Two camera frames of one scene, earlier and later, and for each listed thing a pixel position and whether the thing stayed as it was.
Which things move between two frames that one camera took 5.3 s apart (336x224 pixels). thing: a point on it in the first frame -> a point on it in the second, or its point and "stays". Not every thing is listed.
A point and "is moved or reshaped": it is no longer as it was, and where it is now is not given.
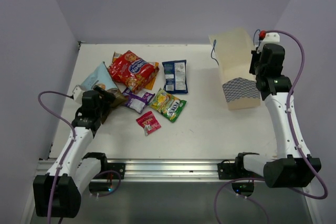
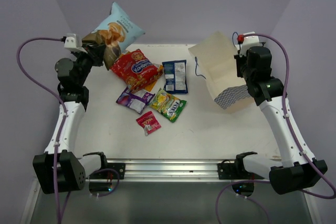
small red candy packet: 149,123 stays
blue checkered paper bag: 233,49 is moved or reshaped
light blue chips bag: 102,77 -> 118,28
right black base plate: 228,171 stays
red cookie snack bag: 129,71 is moved or reshaped
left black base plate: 103,187 stays
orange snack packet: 116,56 -> 160,67
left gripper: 106,95 -> 95,54
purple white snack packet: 136,103 stays
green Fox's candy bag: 168,106 stays
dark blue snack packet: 176,81 stays
